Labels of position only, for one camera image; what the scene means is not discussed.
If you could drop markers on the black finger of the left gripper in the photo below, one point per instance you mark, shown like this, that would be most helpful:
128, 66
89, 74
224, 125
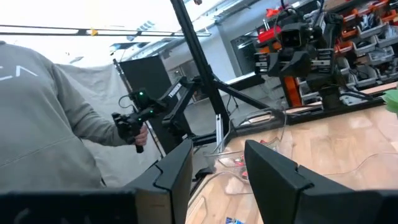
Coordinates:
278, 65
300, 63

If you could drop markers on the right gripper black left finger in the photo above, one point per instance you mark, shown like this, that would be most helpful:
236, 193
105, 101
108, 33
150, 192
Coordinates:
174, 180

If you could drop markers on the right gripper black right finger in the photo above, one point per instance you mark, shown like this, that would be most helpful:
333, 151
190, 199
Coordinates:
280, 183

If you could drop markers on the colourful granola bar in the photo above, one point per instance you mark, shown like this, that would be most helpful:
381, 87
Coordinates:
239, 162

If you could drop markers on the blue granola bar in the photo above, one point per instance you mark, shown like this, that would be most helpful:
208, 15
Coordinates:
234, 221

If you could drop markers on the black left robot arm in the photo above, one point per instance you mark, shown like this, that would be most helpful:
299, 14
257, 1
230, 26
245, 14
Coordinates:
329, 90

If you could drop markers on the red storage bin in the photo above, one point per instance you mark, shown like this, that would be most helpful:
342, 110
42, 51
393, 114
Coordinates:
269, 34

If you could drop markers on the clear plastic bin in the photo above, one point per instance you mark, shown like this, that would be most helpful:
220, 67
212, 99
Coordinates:
224, 155
217, 202

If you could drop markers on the storage shelf with bins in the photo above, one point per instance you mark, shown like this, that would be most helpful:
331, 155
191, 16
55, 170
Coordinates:
373, 46

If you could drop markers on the person's hand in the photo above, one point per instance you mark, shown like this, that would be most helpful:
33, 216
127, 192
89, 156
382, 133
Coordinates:
142, 135

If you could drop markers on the succulent in patterned pot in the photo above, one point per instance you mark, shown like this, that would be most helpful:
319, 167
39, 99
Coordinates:
392, 101

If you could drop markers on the black partition board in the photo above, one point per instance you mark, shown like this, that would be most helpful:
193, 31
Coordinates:
146, 74

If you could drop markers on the white curtain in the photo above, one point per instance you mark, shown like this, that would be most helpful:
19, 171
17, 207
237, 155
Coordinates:
102, 93

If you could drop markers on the person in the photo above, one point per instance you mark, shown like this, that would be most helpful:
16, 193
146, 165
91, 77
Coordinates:
37, 124

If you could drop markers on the orange post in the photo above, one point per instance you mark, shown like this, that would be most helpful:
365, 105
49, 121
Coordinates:
293, 90

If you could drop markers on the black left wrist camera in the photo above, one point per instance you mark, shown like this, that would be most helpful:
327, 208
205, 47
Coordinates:
292, 35

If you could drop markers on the silver aluminium bracket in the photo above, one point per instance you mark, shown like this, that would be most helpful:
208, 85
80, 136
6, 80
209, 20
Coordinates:
219, 130

